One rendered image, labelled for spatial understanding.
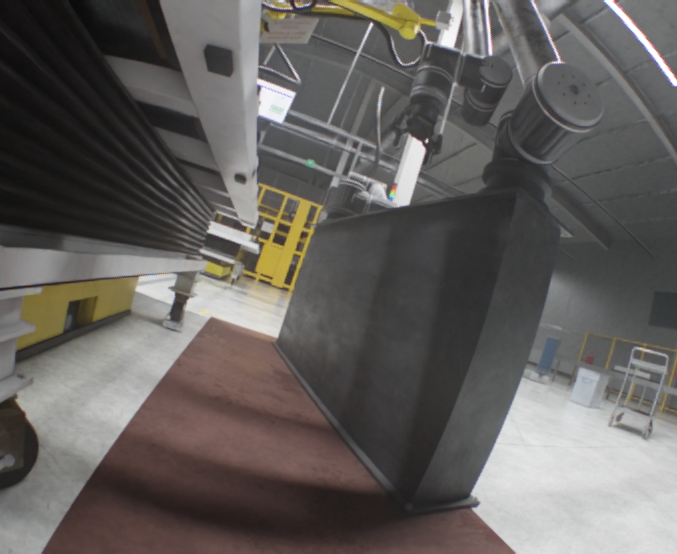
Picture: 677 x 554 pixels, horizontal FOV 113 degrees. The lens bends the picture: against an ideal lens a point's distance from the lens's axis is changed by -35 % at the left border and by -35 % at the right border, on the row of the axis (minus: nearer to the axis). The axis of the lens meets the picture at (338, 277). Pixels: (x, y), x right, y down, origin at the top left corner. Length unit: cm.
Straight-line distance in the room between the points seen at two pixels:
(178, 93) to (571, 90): 89
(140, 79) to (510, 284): 101
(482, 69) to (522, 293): 63
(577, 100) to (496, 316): 58
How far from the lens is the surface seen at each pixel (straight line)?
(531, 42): 109
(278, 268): 1112
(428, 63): 101
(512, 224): 94
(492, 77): 102
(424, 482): 98
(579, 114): 90
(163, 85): 80
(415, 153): 545
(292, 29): 226
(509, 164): 107
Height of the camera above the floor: 50
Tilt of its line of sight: 2 degrees up
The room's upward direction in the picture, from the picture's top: 19 degrees clockwise
